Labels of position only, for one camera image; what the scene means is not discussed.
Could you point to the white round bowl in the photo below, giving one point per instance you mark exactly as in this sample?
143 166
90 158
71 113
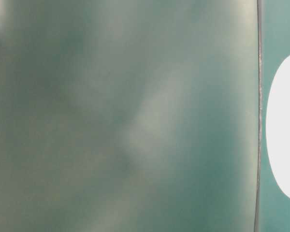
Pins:
278 126

